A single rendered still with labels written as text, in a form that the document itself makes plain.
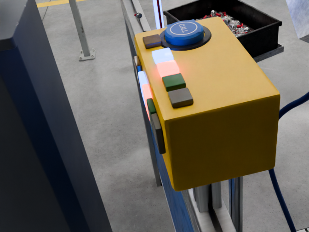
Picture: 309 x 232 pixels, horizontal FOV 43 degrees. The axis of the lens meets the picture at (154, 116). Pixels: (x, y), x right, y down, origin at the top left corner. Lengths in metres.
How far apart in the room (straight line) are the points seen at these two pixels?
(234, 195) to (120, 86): 1.30
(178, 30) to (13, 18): 0.41
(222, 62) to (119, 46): 2.37
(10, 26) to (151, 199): 1.09
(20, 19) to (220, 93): 0.49
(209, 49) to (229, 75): 0.05
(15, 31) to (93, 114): 1.47
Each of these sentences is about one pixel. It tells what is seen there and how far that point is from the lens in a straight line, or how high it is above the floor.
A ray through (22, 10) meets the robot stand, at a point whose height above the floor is 1.00.
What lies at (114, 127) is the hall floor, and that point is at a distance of 2.03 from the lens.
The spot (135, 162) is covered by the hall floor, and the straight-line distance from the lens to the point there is 1.82.
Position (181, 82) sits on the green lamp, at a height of 1.08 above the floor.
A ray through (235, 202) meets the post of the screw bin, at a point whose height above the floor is 0.33.
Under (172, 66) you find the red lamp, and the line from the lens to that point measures 0.36.
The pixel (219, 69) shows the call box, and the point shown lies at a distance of 0.36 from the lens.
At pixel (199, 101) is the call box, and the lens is 0.33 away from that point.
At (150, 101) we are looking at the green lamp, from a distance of 0.36.
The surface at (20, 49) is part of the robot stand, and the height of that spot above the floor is 0.95.
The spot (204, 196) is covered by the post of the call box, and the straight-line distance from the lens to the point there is 0.49.
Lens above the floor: 1.27
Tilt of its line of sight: 38 degrees down
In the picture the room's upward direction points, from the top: 10 degrees counter-clockwise
